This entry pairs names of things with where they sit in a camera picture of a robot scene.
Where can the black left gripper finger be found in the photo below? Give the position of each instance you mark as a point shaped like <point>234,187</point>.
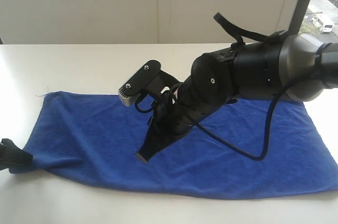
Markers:
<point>13,156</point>

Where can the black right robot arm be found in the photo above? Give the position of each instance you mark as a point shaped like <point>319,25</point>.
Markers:
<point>296,69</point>

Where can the beige partition panel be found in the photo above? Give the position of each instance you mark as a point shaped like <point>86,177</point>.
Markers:
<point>136,21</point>

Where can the blue microfibre towel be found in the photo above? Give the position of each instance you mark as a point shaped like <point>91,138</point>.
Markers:
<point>93,140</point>

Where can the white van outside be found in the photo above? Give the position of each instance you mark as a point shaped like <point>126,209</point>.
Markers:
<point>323,23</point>

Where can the dark window frame post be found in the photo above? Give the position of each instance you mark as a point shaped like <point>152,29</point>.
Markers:
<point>298,15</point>

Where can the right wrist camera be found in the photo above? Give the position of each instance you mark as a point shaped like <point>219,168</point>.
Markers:
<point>140,82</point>

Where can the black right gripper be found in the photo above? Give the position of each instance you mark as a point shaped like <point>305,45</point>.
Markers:
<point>175,114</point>

